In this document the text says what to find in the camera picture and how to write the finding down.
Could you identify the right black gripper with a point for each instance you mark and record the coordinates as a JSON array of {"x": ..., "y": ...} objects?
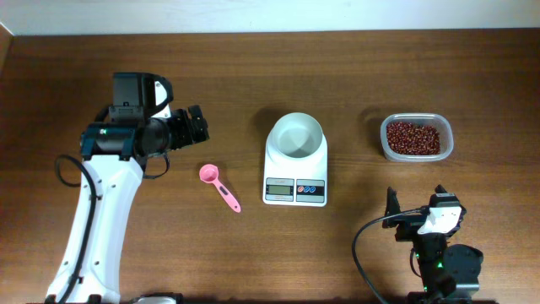
[{"x": 409, "y": 226}]

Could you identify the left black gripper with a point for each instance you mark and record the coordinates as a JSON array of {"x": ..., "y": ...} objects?
[{"x": 180, "y": 120}]

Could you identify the pink measuring scoop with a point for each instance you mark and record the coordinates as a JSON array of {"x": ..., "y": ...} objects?
[{"x": 209, "y": 174}]

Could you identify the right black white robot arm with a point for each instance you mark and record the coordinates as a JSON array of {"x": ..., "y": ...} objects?
[{"x": 449, "y": 273}]

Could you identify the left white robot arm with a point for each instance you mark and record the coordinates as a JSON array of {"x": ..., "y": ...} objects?
[{"x": 114, "y": 152}]

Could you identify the white digital kitchen scale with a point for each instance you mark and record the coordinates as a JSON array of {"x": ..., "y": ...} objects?
[{"x": 300, "y": 182}]

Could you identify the clear plastic bean container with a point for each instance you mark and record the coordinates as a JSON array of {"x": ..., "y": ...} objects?
[{"x": 435, "y": 120}]

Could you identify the red beans pile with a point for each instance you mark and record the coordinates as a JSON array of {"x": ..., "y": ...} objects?
[{"x": 406, "y": 138}]

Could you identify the white bowl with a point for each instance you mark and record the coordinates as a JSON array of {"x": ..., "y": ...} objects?
[{"x": 296, "y": 136}]

